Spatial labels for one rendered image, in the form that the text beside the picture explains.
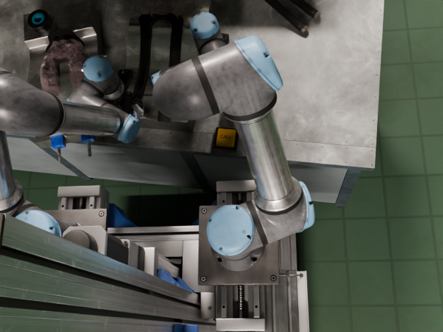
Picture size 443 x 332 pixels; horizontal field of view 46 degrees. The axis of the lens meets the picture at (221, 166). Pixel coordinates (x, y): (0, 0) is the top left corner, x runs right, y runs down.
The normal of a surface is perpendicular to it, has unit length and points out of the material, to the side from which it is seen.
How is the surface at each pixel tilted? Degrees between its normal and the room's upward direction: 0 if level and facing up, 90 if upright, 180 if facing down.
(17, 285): 90
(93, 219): 0
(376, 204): 0
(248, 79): 45
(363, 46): 0
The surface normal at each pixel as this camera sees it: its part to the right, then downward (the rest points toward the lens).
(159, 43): -0.18, 0.17
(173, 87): -0.65, 0.03
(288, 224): 0.17, 0.63
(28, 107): 0.66, 0.07
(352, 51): -0.12, -0.30
